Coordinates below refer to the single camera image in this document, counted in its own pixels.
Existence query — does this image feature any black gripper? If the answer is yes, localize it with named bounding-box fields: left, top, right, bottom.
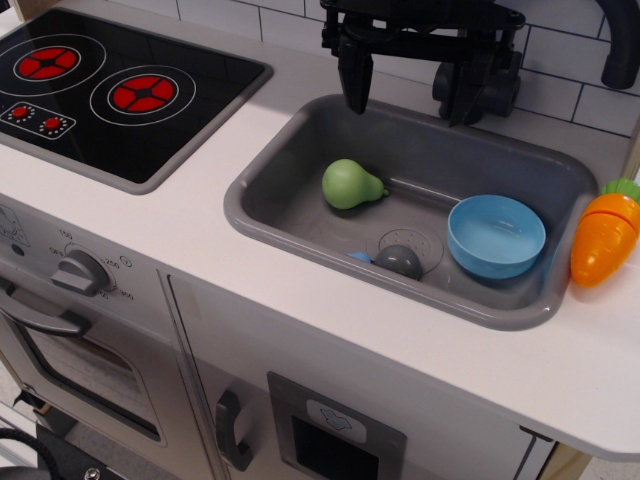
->
left=320, top=0, right=525, bottom=127

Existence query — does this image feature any blue and grey toy spoon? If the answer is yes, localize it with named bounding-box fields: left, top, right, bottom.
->
left=348, top=245, right=423, bottom=280

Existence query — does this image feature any grey plastic sink basin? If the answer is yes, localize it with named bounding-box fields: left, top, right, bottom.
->
left=224, top=95, right=597, bottom=330

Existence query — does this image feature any blue plastic bowl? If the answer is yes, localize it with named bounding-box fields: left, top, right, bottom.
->
left=447, top=194, right=546, bottom=280

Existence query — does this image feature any dark grey toy faucet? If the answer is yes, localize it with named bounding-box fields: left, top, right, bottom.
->
left=432, top=0, right=640, bottom=120

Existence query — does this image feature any green toy pear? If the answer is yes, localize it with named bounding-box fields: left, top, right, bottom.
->
left=321, top=159, right=389, bottom=210

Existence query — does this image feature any orange toy carrot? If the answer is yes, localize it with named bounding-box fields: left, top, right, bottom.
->
left=570, top=177, right=639, bottom=288

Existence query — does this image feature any black toy stovetop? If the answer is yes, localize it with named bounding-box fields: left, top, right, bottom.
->
left=1, top=8, right=273, bottom=195

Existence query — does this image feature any grey dispenser panel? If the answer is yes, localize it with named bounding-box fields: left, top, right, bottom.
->
left=267, top=372, right=407, bottom=480

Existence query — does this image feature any grey oven knob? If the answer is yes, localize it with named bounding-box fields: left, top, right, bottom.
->
left=51, top=250, right=110, bottom=297

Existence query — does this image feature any oven door with window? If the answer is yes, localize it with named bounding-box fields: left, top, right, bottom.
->
left=0, top=269, right=201, bottom=480

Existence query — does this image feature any grey cabinet door handle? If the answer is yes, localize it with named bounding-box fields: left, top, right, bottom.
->
left=214, top=390, right=253, bottom=472

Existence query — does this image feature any grey oven door handle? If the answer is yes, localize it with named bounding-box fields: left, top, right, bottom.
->
left=1, top=278, right=91, bottom=338

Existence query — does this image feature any black cable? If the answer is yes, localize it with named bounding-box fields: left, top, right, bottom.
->
left=0, top=427, right=56, bottom=480

